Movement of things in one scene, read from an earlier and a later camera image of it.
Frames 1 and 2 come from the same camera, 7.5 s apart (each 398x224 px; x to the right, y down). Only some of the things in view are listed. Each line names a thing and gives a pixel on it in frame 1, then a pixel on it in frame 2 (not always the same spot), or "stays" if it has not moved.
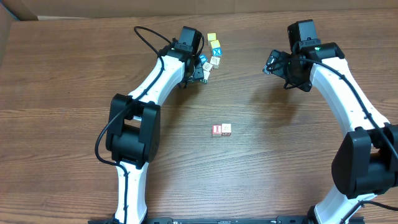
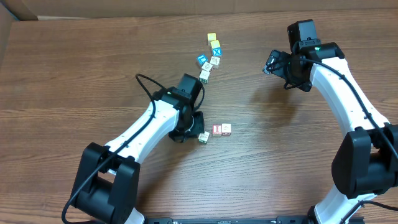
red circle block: x=226 y=129 stays
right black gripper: x=282 y=58 stays
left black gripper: x=197 y=72 -> x=198 y=126
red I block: x=217 y=130 stays
